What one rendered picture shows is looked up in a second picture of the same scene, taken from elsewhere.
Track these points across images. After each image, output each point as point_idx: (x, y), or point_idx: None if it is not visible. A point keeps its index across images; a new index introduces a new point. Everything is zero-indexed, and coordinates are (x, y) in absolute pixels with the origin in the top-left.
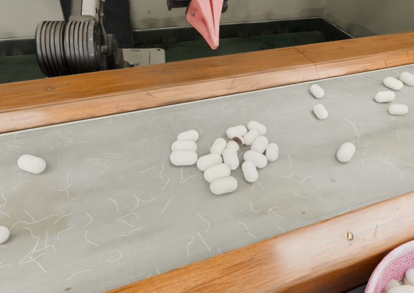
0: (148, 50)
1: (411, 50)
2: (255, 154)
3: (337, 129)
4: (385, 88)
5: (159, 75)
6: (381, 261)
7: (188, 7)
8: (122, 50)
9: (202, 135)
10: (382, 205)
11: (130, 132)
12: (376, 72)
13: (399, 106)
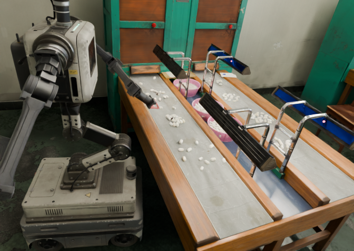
0: (43, 163)
1: None
2: (176, 116)
3: (165, 107)
4: None
5: (148, 125)
6: (196, 109)
7: (151, 105)
8: (38, 174)
9: (168, 123)
10: (187, 107)
11: (168, 132)
12: None
13: (159, 98)
